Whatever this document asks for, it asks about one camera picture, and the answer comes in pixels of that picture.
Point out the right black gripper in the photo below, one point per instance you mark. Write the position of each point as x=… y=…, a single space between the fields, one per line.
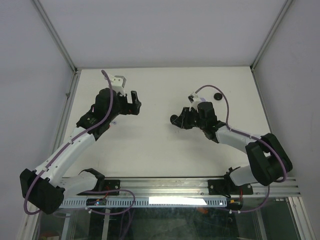
x=181 y=121

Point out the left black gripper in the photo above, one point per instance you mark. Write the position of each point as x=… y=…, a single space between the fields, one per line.
x=133 y=108

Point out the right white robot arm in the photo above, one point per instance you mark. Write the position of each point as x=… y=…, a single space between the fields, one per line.
x=268 y=161

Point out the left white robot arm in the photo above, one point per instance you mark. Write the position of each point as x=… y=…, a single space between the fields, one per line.
x=45 y=186

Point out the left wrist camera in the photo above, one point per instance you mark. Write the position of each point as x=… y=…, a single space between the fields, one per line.
x=118 y=83

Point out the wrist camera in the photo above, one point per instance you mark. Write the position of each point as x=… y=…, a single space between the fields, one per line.
x=194 y=100
x=118 y=83

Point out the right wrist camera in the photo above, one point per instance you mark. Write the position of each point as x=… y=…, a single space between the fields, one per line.
x=194 y=100

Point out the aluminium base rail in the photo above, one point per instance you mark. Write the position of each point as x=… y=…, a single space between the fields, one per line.
x=193 y=187

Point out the white slotted cable duct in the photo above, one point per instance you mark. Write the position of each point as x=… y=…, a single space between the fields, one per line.
x=144 y=202

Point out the left metal frame post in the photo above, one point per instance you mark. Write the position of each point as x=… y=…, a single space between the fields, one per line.
x=54 y=34

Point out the metal corner frame post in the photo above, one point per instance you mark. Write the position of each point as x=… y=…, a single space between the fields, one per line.
x=272 y=31

